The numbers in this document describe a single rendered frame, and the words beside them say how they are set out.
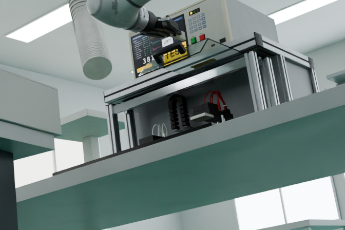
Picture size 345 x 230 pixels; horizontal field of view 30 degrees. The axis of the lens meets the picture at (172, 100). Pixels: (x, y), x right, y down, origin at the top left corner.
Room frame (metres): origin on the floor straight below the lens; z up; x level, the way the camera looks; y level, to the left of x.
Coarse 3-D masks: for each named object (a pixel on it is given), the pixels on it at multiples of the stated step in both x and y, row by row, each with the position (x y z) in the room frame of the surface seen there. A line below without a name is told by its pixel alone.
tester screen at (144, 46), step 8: (136, 40) 2.28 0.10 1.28; (144, 40) 2.26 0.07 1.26; (152, 40) 2.23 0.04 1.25; (160, 40) 2.21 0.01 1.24; (136, 48) 2.28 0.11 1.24; (144, 48) 2.26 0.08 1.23; (152, 48) 2.24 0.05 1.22; (160, 48) 2.22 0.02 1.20; (136, 56) 2.28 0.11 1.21; (144, 56) 2.26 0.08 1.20; (136, 64) 2.29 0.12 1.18; (144, 64) 2.26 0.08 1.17
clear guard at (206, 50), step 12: (192, 48) 1.84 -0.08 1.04; (204, 48) 1.90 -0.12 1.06; (216, 48) 1.92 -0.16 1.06; (228, 48) 1.93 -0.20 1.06; (168, 60) 1.87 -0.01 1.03; (180, 60) 1.83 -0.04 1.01; (192, 60) 1.99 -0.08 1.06; (204, 60) 2.01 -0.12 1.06; (216, 60) 2.03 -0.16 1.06; (228, 60) 2.05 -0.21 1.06; (144, 72) 1.91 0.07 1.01; (180, 72) 2.10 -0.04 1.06; (192, 72) 2.12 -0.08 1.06
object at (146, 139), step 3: (153, 135) 2.17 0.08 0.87; (144, 138) 2.18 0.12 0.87; (147, 138) 2.18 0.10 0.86; (150, 138) 2.17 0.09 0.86; (153, 138) 2.16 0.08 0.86; (156, 138) 2.18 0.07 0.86; (159, 138) 2.19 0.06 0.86; (141, 141) 2.19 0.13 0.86; (144, 141) 2.18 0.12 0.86; (147, 141) 2.18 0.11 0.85; (150, 141) 2.17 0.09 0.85; (141, 144) 2.19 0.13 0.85
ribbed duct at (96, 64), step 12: (72, 0) 3.42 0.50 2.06; (84, 0) 3.41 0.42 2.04; (72, 12) 3.43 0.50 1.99; (84, 12) 3.39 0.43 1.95; (84, 24) 3.36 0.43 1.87; (96, 24) 3.38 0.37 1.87; (84, 36) 3.33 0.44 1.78; (96, 36) 3.32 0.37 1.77; (84, 48) 3.29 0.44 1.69; (96, 48) 3.26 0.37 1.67; (84, 60) 3.25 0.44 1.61; (96, 60) 3.24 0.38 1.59; (108, 60) 3.26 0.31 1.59; (84, 72) 3.29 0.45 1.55; (96, 72) 3.31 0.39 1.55; (108, 72) 3.33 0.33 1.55
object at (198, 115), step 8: (200, 104) 2.04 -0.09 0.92; (208, 104) 2.03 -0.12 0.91; (216, 104) 2.07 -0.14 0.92; (200, 112) 2.04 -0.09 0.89; (208, 112) 2.02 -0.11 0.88; (216, 112) 2.05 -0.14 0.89; (224, 112) 2.10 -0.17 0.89; (192, 120) 2.04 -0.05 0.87; (200, 120) 2.06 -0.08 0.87; (208, 120) 2.11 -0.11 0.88; (216, 120) 2.13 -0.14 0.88; (224, 120) 2.11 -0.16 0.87
